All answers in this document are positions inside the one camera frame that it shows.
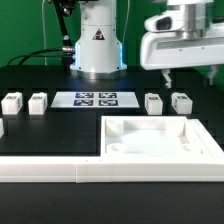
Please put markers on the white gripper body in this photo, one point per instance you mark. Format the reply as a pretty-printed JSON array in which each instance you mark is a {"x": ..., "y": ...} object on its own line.
[{"x": 182, "y": 38}]

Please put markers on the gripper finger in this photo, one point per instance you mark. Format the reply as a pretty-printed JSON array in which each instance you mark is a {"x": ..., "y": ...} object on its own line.
[
  {"x": 212, "y": 73},
  {"x": 167, "y": 78}
]

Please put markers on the white square table top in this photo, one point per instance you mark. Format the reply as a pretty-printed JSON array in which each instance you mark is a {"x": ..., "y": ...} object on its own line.
[{"x": 153, "y": 136}]

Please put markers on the white marker plate with tags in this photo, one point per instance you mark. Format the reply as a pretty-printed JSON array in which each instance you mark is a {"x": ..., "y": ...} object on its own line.
[{"x": 95, "y": 100}]

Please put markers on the white block at left edge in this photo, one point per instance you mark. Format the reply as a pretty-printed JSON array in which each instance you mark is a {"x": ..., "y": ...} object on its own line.
[{"x": 1, "y": 128}]

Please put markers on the white L-shaped obstacle fence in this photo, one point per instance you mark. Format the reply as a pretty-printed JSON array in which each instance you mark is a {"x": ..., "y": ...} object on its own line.
[{"x": 117, "y": 168}]

